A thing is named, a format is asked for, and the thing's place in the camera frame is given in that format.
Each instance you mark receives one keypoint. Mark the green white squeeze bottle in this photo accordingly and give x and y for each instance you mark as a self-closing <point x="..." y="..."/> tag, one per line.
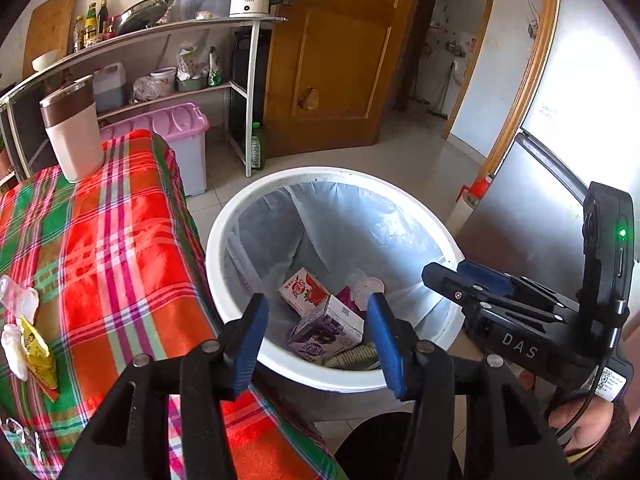
<point x="214" y="67"/>

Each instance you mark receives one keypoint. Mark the crumpled clear plastic bag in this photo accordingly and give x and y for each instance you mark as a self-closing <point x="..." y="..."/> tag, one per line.
<point x="147" y="91"/>

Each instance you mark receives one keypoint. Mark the printed food bags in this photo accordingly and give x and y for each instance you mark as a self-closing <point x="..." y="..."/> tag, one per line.
<point x="192" y="60"/>

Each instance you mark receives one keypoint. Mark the small seasoning bottle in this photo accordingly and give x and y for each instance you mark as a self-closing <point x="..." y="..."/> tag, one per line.
<point x="79" y="32"/>

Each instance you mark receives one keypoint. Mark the grey refrigerator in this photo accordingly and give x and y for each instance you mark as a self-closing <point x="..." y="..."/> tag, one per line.
<point x="575" y="110"/>

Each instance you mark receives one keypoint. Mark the clear plastic storage box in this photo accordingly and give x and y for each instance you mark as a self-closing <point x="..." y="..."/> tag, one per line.
<point x="205" y="2"/>

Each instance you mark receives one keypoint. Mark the white mug with brown lid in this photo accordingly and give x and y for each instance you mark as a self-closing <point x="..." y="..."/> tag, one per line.
<point x="70" y="130"/>

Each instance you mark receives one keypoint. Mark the person's right forearm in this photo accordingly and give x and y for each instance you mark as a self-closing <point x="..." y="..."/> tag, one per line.
<point x="620" y="432"/>

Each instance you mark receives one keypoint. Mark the metal shelf rack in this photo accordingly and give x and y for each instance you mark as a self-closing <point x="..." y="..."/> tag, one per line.
<point x="150" y="35"/>

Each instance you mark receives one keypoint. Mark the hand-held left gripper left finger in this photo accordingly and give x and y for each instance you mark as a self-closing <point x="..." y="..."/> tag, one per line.
<point x="250" y="350"/>

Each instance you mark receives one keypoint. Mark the white-rimmed trash bin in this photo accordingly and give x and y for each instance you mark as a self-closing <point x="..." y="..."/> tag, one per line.
<point x="225" y="240"/>

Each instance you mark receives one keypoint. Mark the green printed wrapper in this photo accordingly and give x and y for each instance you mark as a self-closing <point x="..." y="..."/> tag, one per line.
<point x="350" y="357"/>

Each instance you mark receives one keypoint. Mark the crushed clear plastic cup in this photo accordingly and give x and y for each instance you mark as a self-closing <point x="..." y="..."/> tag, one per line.
<point x="369" y="285"/>

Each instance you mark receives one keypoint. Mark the yellow snack wrapper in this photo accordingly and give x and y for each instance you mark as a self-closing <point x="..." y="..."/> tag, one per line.
<point x="36" y="355"/>

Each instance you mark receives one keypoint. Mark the plastic jug with dark liquid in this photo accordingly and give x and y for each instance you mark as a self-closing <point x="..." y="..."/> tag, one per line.
<point x="110" y="87"/>

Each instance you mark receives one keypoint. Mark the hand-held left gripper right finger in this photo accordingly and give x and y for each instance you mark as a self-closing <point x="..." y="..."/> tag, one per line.
<point x="385" y="345"/>

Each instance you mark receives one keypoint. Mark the person's right hand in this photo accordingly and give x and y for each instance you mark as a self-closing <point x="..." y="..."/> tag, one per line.
<point x="585" y="422"/>

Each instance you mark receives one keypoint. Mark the yellow-label oil bottle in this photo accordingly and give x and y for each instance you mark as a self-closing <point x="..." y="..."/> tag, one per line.
<point x="91" y="22"/>

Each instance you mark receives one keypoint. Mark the wooden cutting board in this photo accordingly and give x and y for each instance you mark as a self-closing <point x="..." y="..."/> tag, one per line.
<point x="50" y="30"/>

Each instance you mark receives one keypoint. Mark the purple milk carton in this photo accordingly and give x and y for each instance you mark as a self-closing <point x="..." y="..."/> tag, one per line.
<point x="320" y="332"/>

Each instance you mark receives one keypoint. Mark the white plastic tub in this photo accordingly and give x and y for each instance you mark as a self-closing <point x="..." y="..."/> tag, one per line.
<point x="164" y="77"/>

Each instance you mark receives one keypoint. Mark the green bowl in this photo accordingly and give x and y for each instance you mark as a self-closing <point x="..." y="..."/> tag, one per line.
<point x="192" y="84"/>

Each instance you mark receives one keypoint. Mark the red green plaid tablecloth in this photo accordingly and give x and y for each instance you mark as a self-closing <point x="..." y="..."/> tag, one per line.
<point x="100" y="260"/>

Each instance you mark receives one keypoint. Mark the green glass bottle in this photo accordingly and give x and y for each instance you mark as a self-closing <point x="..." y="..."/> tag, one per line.
<point x="256" y="145"/>

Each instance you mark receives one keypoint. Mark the steel wok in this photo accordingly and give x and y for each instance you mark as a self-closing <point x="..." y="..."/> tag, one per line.
<point x="142" y="15"/>

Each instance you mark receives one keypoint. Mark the dark sauce bottle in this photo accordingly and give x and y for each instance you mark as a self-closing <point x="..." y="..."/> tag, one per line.
<point x="102" y="17"/>

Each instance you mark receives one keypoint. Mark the clear plastic bin liner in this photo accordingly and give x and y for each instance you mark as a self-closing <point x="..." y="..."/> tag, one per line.
<point x="350" y="230"/>

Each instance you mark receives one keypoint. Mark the white ribbed bowl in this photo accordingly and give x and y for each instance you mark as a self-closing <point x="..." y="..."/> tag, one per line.
<point x="45" y="60"/>

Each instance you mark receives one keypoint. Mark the wooden door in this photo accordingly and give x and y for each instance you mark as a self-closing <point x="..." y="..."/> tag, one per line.
<point x="340" y="60"/>

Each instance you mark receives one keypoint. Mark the silver foil wrapper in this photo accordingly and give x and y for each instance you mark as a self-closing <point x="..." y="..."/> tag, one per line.
<point x="17" y="440"/>

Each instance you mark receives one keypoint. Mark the red milk carton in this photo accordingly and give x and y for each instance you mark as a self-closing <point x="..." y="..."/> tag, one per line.
<point x="300" y="292"/>

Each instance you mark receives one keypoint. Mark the pink storage bin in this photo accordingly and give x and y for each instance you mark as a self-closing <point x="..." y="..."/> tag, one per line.
<point x="170" y="130"/>

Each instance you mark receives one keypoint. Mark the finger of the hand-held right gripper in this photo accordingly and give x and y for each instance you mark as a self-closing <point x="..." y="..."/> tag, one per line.
<point x="450" y="287"/>
<point x="487" y="277"/>

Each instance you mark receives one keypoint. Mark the red jar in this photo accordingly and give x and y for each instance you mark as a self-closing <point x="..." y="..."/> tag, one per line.
<point x="111" y="27"/>

